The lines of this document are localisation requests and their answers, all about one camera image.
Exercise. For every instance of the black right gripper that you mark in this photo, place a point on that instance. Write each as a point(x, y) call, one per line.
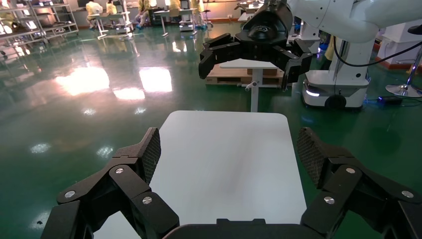
point(267, 36)

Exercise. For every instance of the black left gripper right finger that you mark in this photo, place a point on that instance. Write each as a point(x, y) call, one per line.
point(346, 184)

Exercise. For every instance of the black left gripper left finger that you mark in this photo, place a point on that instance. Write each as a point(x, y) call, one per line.
point(125, 184)

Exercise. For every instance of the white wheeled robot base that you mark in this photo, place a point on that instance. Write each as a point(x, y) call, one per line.
point(339, 85)

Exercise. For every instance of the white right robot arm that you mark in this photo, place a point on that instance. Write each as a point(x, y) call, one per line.
point(329, 16)

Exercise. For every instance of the wooden pallet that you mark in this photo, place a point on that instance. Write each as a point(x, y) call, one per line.
point(227, 79)

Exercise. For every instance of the person in yellow coat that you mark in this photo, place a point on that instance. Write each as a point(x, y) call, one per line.
point(143, 10)
point(111, 8)
point(197, 10)
point(94, 8)

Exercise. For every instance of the white work table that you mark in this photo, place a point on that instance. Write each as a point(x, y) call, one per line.
point(108, 16)
point(174, 12)

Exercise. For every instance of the black power adapter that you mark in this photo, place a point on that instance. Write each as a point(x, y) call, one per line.
point(390, 100)

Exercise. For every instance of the chrome base stool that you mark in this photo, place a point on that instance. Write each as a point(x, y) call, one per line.
point(405, 89)

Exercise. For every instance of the grey metal shelving rack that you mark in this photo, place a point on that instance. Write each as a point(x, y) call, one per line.
point(13, 29)
point(56, 23)

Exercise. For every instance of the small white pedestal table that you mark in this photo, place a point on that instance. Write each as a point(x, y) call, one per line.
point(256, 95)

